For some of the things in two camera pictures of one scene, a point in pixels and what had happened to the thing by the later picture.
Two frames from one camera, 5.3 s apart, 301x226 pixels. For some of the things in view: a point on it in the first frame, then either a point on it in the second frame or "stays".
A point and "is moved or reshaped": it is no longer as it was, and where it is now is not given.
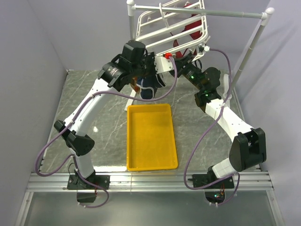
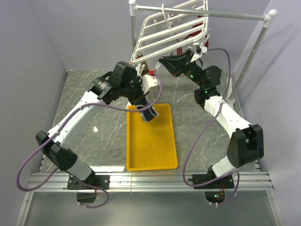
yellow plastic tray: x=150 y=141 stays
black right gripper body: x=190 y=72 stays
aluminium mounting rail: x=248 y=181 stays
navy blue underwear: x=148 y=85 is moved or reshaped
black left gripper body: x=146 y=68 to x=133 y=91
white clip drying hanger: x=180 y=28 is moved or reshaped
